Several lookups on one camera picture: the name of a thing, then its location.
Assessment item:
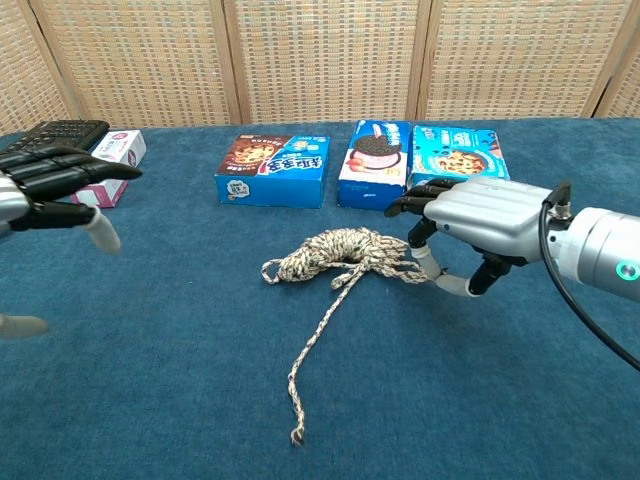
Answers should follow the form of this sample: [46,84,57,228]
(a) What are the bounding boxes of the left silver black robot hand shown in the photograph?
[0,144,144,341]

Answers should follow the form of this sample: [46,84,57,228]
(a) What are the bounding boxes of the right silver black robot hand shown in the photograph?
[384,175,557,297]

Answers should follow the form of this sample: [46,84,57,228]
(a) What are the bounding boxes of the braided beige rope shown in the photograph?
[260,227,444,447]

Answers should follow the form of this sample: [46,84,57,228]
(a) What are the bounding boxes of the black computer keyboard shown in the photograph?
[0,119,111,156]

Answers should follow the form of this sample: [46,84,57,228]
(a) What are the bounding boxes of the blue chocolate chip cookie box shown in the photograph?
[405,124,511,204]

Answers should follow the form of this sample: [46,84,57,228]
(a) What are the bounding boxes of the white pink toothpaste box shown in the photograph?
[69,129,148,209]

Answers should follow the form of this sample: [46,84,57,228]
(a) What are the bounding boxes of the woven folding screen panel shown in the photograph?
[0,0,76,136]
[209,0,434,126]
[29,0,244,130]
[594,44,640,120]
[417,0,640,121]

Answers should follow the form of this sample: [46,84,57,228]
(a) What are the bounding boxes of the blue pink sandwich cookie box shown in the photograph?
[337,119,412,215]

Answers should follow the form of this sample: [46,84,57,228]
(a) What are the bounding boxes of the brown and blue cookie box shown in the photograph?
[214,133,332,210]

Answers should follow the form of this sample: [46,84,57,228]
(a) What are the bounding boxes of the blue table cloth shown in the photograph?
[0,117,640,480]

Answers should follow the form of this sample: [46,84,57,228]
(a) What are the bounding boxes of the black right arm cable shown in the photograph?
[537,180,640,374]

